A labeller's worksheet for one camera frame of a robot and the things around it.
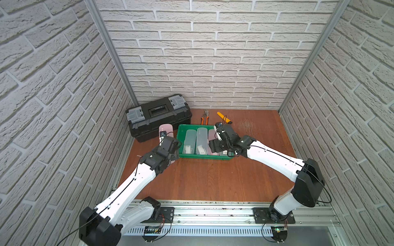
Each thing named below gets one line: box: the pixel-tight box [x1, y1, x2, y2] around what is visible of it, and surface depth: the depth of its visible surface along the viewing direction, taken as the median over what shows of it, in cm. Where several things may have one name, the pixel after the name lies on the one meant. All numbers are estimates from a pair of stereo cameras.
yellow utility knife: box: [216, 111, 233, 125], surface depth 115 cm
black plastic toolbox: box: [125, 93, 192, 143], surface depth 97 cm
